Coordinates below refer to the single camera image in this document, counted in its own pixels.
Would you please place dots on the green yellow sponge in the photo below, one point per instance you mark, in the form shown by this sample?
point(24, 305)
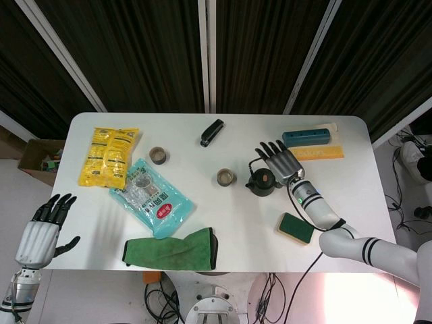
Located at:
point(296, 227)

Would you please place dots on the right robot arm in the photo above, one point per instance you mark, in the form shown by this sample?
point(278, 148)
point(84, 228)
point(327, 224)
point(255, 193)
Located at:
point(354, 243)

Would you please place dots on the cardboard box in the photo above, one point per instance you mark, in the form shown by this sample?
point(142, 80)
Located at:
point(33, 162)

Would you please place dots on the green microfiber cloth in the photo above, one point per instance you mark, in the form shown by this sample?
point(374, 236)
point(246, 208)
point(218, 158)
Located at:
point(168, 251)

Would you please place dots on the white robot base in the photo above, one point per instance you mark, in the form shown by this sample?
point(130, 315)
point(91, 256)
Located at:
point(212, 303)

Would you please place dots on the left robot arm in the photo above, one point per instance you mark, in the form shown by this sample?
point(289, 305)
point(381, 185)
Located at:
point(20, 290)

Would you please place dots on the light blue cloth package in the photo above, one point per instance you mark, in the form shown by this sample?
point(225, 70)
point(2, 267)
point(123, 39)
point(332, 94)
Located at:
point(155, 202)

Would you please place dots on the yellow snack bag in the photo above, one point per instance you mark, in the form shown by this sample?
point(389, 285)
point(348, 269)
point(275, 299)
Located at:
point(106, 158)

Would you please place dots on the beige flat board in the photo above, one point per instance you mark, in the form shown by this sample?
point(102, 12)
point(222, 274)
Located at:
point(335, 131)

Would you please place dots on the black stapler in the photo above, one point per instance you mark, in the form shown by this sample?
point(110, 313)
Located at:
point(212, 132)

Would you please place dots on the teal oblong case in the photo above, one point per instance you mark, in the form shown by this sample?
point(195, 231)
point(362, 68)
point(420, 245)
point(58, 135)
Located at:
point(307, 137)

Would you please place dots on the black teapot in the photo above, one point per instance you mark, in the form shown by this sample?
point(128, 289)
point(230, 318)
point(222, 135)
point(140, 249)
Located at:
point(263, 189)

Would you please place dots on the yellow Lexicon box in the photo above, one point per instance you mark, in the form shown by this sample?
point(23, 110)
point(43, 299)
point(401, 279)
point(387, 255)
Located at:
point(320, 153)

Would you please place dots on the dark cup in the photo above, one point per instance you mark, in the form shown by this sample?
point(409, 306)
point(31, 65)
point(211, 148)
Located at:
point(226, 182)
point(159, 160)

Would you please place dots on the black pleated curtain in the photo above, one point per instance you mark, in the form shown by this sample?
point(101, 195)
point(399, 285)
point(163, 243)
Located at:
point(33, 84)
point(135, 50)
point(381, 67)
point(263, 50)

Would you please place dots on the small orange object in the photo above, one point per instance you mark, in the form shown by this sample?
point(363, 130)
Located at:
point(150, 277)

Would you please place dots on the white machine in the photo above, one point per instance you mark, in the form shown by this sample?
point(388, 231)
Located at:
point(410, 155)

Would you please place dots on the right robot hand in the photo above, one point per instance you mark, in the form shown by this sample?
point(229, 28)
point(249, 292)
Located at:
point(285, 165)

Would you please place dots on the white partition post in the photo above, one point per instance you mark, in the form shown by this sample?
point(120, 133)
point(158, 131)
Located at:
point(68, 57)
point(202, 50)
point(314, 50)
point(401, 126)
point(6, 119)

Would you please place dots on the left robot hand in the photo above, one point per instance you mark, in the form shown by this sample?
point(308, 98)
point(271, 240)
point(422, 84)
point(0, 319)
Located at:
point(35, 239)

